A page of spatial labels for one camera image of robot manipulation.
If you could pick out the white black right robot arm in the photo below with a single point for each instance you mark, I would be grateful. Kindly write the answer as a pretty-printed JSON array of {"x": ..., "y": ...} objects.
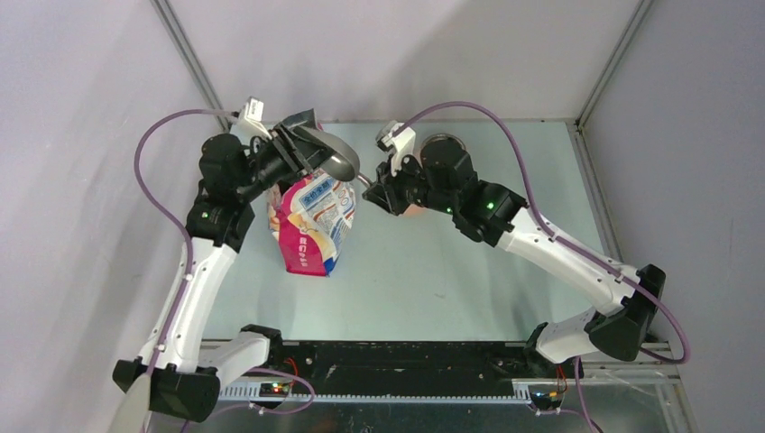
[{"x": 443, "y": 179}]

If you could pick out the pet food bag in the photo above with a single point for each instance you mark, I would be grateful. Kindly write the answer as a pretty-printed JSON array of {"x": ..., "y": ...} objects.
[{"x": 310, "y": 218}]

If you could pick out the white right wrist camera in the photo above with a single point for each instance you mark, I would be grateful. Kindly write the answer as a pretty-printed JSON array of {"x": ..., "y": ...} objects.
[{"x": 397, "y": 140}]

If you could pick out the right circuit board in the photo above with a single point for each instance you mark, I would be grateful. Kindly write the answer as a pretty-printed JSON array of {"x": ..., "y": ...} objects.
[{"x": 545, "y": 403}]

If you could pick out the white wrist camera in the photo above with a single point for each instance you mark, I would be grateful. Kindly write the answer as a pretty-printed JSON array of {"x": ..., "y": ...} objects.
[
  {"x": 397, "y": 140},
  {"x": 249, "y": 122}
]

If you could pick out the pink double bowl stand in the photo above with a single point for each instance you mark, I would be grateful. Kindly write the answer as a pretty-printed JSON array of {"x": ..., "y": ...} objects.
[{"x": 414, "y": 210}]

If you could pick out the circuit board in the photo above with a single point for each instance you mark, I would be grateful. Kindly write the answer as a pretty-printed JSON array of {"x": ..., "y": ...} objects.
[
  {"x": 545, "y": 403},
  {"x": 274, "y": 390}
]

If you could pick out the left circuit board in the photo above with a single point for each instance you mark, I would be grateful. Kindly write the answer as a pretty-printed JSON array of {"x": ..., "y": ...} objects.
[{"x": 274, "y": 390}]

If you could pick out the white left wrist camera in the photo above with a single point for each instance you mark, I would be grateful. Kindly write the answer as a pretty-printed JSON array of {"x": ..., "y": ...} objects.
[{"x": 249, "y": 122}]

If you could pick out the metal food scoop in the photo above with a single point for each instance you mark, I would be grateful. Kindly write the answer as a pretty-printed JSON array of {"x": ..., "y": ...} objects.
[{"x": 342, "y": 161}]

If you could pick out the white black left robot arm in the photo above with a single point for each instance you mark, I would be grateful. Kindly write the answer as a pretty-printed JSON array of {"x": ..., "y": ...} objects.
[{"x": 172, "y": 374}]

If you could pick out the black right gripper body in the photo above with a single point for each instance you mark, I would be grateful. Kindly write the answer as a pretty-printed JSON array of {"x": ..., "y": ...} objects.
[{"x": 409, "y": 186}]

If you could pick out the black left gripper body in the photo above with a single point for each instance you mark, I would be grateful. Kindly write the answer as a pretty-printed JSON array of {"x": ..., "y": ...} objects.
[{"x": 272, "y": 163}]

